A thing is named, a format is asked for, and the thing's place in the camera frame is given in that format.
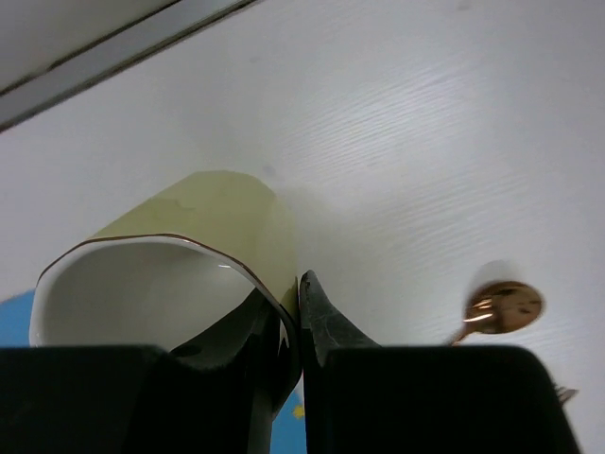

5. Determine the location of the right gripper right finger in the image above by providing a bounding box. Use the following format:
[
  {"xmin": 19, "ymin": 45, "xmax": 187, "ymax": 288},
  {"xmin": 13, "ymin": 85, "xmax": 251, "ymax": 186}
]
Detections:
[{"xmin": 299, "ymin": 271, "xmax": 378, "ymax": 453}]

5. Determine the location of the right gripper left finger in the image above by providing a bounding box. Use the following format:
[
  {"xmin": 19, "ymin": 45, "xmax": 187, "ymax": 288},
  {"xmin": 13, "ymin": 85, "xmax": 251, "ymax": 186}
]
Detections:
[{"xmin": 170, "ymin": 289, "xmax": 288, "ymax": 453}]

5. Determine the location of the blue space-print cloth placemat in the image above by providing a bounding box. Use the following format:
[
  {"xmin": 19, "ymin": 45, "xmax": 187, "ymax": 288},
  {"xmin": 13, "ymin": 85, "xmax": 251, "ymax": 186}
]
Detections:
[{"xmin": 1, "ymin": 289, "xmax": 307, "ymax": 454}]

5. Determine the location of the pale yellow ceramic cup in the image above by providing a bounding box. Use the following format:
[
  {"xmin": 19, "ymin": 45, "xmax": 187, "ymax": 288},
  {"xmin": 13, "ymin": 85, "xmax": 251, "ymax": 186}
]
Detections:
[{"xmin": 28, "ymin": 170, "xmax": 302, "ymax": 407}]

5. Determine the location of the copper spoon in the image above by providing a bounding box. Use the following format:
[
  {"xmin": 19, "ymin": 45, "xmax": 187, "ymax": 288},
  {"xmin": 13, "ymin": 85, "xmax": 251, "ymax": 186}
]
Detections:
[{"xmin": 445, "ymin": 280, "xmax": 545, "ymax": 345}]

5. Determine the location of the aluminium rail at table edge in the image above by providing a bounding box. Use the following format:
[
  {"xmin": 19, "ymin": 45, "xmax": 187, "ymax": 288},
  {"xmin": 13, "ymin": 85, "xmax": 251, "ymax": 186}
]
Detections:
[{"xmin": 1, "ymin": 1, "xmax": 255, "ymax": 131}]

